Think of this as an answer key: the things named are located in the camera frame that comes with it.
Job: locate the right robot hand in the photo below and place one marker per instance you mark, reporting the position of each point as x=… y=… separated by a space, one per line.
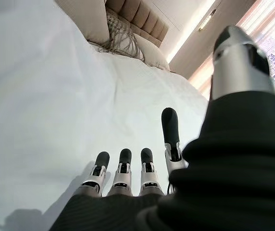
x=224 y=180

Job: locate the white duvet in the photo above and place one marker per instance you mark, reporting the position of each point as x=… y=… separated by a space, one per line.
x=79 y=108

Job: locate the beige pillow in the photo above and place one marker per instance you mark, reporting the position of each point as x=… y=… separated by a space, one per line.
x=154 y=55
x=84 y=19

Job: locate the sheer pink curtain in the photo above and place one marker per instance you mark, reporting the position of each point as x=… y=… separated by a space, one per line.
x=255 y=21

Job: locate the wall sconce lamp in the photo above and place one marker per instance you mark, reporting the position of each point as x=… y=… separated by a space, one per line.
x=207 y=21

